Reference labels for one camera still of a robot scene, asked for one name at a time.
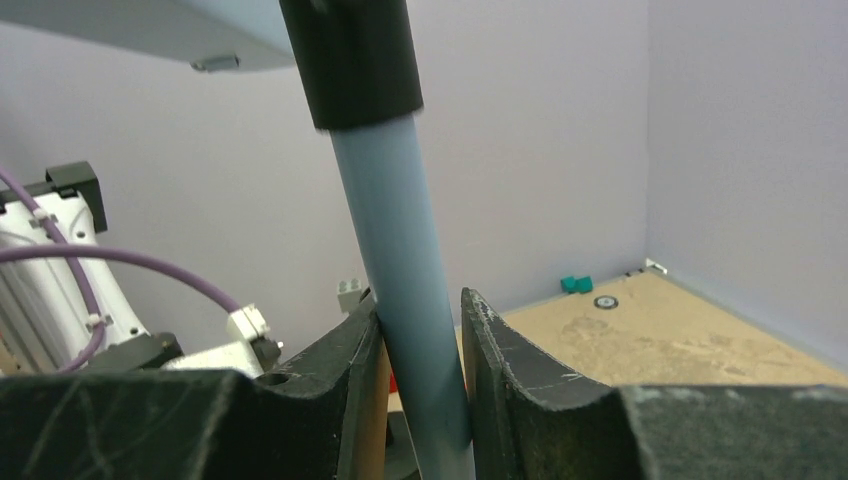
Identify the grey post on red brick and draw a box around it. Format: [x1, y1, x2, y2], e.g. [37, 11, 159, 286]
[337, 278, 370, 314]

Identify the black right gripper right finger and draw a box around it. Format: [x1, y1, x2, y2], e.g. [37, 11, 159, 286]
[461, 288, 847, 479]

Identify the light blue music stand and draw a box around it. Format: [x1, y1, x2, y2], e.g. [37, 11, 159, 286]
[1, 1, 472, 479]

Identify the teal curved block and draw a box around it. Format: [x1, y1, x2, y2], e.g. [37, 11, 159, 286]
[560, 276, 594, 295]

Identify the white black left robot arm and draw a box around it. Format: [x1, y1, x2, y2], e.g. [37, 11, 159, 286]
[1, 162, 182, 373]

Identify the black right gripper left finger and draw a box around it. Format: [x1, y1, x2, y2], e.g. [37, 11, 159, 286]
[1, 297, 385, 479]

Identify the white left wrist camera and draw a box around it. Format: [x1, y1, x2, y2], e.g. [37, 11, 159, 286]
[162, 304, 284, 379]

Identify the black ring marker far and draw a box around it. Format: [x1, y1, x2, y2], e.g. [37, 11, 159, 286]
[593, 295, 619, 310]

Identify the aluminium left edge rail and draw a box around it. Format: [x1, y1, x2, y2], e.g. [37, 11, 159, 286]
[624, 258, 668, 278]

